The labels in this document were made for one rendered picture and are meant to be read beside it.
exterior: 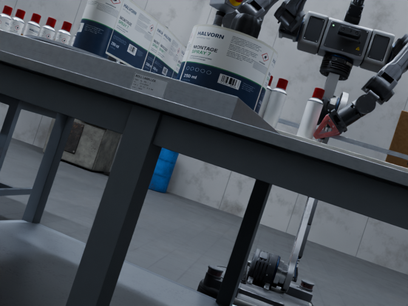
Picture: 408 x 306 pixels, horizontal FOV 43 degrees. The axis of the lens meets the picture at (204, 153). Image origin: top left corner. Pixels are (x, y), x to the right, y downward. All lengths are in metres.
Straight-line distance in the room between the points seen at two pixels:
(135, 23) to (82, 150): 7.04
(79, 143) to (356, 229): 4.72
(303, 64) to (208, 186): 2.66
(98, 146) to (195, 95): 7.28
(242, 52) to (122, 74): 0.25
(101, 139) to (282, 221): 3.30
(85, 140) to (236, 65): 7.31
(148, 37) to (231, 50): 0.38
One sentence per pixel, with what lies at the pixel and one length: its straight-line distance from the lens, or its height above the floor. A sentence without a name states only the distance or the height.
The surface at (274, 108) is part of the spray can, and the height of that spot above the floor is 0.98.
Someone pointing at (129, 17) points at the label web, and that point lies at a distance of 1.35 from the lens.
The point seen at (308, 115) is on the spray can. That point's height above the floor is 0.99.
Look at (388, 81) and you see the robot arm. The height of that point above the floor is 1.16.
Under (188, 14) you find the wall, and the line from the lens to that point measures 9.57.
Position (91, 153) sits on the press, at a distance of 8.27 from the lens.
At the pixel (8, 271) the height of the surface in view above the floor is 0.22.
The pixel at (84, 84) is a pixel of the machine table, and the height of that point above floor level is 0.81.
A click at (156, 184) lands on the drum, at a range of 8.48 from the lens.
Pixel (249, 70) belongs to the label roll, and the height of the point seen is 0.96.
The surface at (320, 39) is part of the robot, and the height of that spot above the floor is 1.42.
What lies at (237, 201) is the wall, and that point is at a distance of 9.01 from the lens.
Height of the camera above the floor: 0.75
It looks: 1 degrees up
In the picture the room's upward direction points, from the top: 18 degrees clockwise
